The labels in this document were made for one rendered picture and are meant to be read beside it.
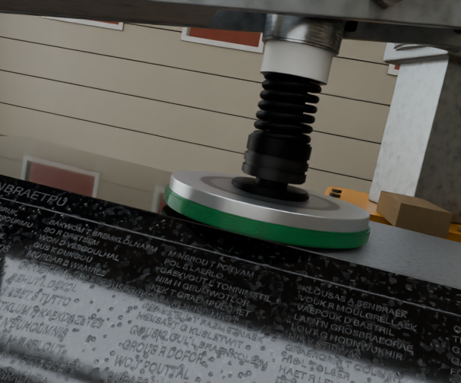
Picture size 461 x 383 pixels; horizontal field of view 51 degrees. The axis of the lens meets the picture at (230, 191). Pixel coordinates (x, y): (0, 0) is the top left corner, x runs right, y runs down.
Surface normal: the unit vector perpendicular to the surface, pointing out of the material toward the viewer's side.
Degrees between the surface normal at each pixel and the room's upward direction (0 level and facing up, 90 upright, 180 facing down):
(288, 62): 90
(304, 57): 90
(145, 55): 90
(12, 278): 45
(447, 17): 90
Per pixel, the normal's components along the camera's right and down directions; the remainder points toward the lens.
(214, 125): -0.24, 0.10
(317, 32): 0.25, 0.19
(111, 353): -0.03, -0.62
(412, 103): -0.95, -0.15
